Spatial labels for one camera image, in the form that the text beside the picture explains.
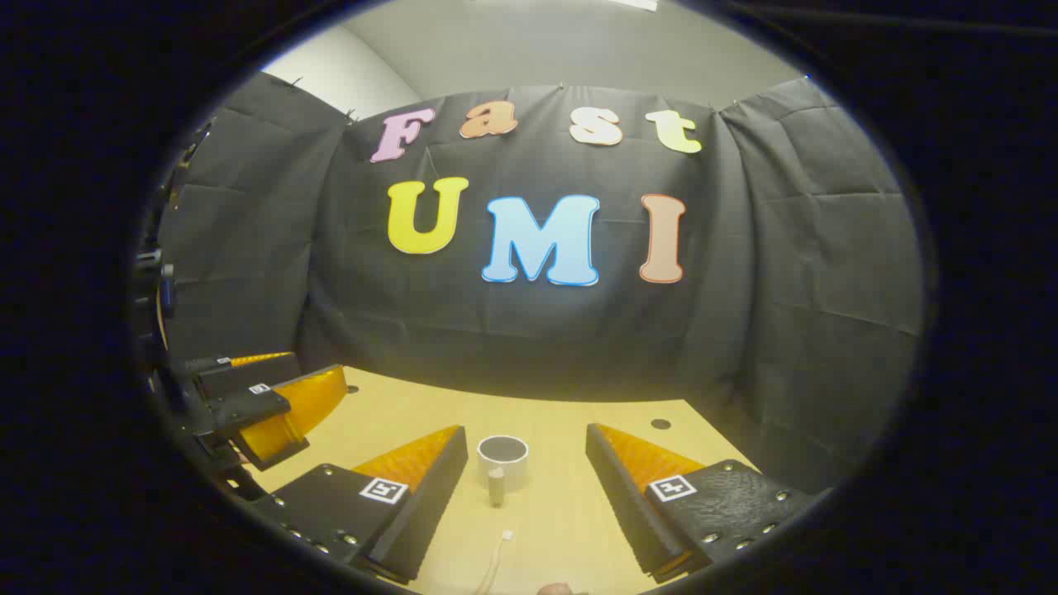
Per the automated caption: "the light wooden desktop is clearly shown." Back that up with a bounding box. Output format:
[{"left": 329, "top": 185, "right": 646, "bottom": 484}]
[{"left": 240, "top": 366, "right": 761, "bottom": 595}]

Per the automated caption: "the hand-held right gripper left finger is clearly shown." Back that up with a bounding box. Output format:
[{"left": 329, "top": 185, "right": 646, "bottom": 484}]
[{"left": 248, "top": 425, "right": 469, "bottom": 583}]

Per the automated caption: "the black backdrop cloth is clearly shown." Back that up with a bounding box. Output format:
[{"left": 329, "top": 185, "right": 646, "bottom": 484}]
[{"left": 153, "top": 73, "right": 925, "bottom": 495}]

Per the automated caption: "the wooden toothbrush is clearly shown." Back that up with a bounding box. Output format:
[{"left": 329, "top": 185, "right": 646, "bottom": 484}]
[{"left": 474, "top": 530, "right": 516, "bottom": 595}]

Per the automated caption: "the white cup with wooden handle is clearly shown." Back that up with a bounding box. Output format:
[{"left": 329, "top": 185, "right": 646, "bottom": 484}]
[{"left": 477, "top": 435, "right": 530, "bottom": 507}]

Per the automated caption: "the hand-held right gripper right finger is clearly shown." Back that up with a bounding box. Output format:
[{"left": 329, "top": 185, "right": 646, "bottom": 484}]
[{"left": 585, "top": 423, "right": 815, "bottom": 583}]

